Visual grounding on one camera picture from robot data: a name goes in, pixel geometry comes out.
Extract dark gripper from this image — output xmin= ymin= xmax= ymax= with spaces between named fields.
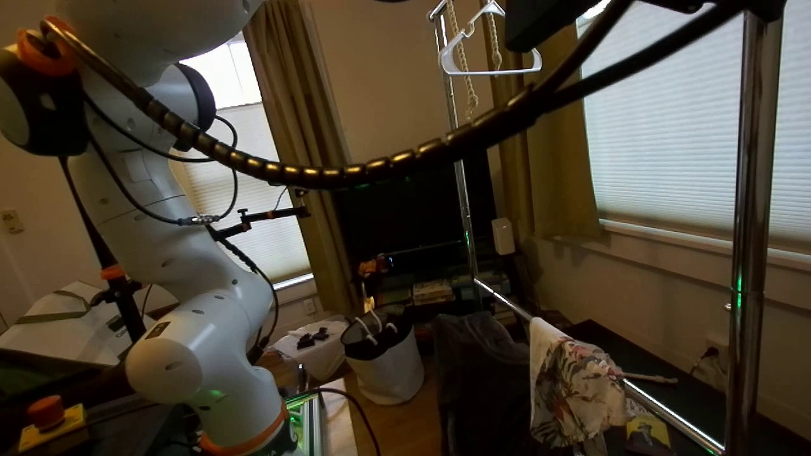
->
xmin=504 ymin=0 xmax=614 ymax=53

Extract white plastic coat hanger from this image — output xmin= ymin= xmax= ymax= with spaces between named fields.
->
xmin=427 ymin=0 xmax=548 ymax=81

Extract beige window curtain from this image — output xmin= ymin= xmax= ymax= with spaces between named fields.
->
xmin=486 ymin=23 xmax=604 ymax=247
xmin=242 ymin=0 xmax=360 ymax=318

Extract white window blinds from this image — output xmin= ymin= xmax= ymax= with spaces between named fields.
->
xmin=178 ymin=32 xmax=314 ymax=289
xmin=581 ymin=0 xmax=811 ymax=248

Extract black monitor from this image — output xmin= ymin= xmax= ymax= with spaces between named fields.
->
xmin=330 ymin=156 xmax=515 ymax=318

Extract chrome clothes rack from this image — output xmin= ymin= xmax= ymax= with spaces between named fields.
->
xmin=428 ymin=0 xmax=788 ymax=456

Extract floral patterned white cloth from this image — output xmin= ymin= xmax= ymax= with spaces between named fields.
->
xmin=524 ymin=314 xmax=647 ymax=448

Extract dark grey garment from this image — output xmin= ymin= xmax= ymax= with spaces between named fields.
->
xmin=428 ymin=310 xmax=538 ymax=456

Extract white round bucket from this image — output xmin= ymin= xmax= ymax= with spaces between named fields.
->
xmin=341 ymin=313 xmax=428 ymax=409

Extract yellow paper tag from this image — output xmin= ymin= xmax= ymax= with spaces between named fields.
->
xmin=621 ymin=409 xmax=676 ymax=451

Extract grey side table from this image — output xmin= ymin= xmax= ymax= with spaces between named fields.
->
xmin=0 ymin=279 xmax=182 ymax=372

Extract red emergency stop button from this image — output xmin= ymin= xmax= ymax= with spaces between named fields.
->
xmin=16 ymin=393 xmax=92 ymax=456

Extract small white wall device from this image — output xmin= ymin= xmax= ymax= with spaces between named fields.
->
xmin=489 ymin=217 xmax=519 ymax=260

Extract black ribbed cable conduit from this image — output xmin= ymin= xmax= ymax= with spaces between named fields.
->
xmin=35 ymin=0 xmax=763 ymax=193

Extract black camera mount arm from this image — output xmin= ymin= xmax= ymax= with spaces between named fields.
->
xmin=202 ymin=204 xmax=311 ymax=247

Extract white wall outlet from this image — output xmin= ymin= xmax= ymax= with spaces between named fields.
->
xmin=703 ymin=334 xmax=731 ymax=367

